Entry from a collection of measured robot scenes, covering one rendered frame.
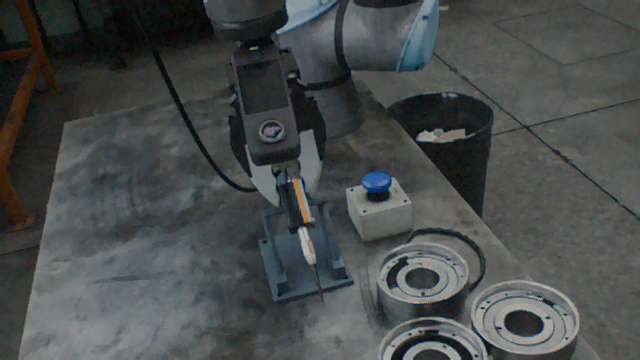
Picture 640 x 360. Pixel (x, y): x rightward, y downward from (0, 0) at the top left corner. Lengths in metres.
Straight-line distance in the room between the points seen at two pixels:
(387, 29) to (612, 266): 1.30
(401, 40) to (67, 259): 0.58
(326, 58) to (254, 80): 0.48
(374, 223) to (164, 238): 0.30
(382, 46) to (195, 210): 0.38
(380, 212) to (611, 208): 1.59
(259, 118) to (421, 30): 0.48
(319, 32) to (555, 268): 1.26
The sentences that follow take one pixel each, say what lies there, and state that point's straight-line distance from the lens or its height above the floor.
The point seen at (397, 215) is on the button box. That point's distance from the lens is 0.85.
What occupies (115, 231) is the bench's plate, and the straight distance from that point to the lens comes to 1.00.
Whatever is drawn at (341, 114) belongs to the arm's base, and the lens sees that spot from 1.10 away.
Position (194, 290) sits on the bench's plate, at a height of 0.80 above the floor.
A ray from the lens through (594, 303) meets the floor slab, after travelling 1.97.
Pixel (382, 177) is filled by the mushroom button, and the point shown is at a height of 0.87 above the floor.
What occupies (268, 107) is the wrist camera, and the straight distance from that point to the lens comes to 0.57.
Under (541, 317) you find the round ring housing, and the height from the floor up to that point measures 0.83.
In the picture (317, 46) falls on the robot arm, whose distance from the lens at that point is 1.05.
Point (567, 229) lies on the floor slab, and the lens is 2.23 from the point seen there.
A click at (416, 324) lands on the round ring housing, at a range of 0.69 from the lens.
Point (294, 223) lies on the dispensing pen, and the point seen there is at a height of 0.94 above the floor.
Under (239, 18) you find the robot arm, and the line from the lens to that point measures 0.58.
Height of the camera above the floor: 1.32
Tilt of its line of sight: 32 degrees down
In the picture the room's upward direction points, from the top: 8 degrees counter-clockwise
